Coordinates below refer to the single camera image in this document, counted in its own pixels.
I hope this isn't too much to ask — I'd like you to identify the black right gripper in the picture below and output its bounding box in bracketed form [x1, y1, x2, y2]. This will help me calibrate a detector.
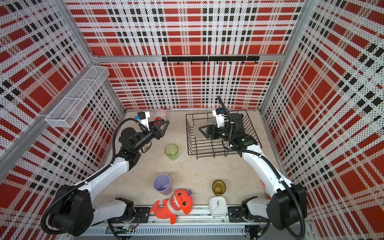
[200, 125, 234, 143]

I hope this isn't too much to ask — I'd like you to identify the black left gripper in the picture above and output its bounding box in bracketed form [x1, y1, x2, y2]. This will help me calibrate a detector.
[134, 118, 170, 152]

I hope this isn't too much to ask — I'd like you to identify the bright green plastic cup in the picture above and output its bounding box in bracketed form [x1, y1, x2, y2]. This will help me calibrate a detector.
[165, 144, 179, 161]

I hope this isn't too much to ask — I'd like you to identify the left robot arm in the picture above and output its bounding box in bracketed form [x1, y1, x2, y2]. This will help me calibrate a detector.
[40, 117, 170, 237]

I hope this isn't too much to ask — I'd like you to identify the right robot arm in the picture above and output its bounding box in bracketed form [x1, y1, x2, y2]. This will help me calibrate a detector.
[199, 97, 308, 240]

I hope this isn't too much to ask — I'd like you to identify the pink plush toy polka dress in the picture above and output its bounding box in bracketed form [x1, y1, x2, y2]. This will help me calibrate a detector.
[153, 109, 167, 120]

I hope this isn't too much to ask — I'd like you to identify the olive glass cup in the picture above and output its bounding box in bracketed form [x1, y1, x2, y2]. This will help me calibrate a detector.
[212, 180, 227, 196]

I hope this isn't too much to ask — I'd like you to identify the purple plastic cup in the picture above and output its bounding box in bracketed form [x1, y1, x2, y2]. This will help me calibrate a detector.
[153, 174, 172, 196]

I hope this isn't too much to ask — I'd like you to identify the white kitchen scale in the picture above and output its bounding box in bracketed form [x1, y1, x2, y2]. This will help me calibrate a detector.
[209, 196, 228, 218]

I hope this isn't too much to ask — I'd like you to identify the red shark plush toy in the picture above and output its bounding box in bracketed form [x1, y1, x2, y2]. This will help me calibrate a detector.
[150, 189, 194, 225]

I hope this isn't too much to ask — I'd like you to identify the black wire dish rack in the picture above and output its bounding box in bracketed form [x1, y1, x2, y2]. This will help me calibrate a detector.
[186, 110, 263, 158]

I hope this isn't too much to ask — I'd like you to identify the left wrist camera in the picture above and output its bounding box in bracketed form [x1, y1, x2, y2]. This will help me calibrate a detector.
[135, 112, 150, 131]

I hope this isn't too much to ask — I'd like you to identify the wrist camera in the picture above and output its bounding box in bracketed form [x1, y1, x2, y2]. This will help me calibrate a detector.
[135, 112, 150, 131]
[212, 108, 226, 128]

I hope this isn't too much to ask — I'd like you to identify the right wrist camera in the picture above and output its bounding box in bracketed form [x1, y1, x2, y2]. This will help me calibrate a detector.
[212, 108, 226, 128]

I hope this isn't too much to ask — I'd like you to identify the black wall hook rail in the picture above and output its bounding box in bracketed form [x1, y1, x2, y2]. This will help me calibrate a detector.
[162, 56, 260, 64]

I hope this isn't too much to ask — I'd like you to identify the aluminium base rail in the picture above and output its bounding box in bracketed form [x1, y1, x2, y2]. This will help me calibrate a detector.
[71, 204, 271, 238]

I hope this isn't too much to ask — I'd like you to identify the white wire mesh shelf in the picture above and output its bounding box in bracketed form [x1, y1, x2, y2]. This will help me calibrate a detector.
[46, 66, 109, 128]

